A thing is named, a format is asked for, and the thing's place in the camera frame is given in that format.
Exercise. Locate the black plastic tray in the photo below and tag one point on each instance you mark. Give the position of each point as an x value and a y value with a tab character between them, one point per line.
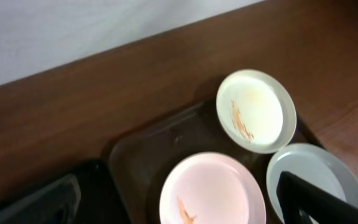
84	194

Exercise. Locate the brown plastic tray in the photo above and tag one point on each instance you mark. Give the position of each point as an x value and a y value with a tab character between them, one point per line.
140	162

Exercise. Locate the light blue plate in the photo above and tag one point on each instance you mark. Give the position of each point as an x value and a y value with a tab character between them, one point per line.
314	165

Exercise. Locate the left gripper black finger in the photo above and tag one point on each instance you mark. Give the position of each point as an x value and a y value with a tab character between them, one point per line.
300	201

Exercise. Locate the cream white plate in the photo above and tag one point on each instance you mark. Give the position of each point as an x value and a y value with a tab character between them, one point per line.
256	111

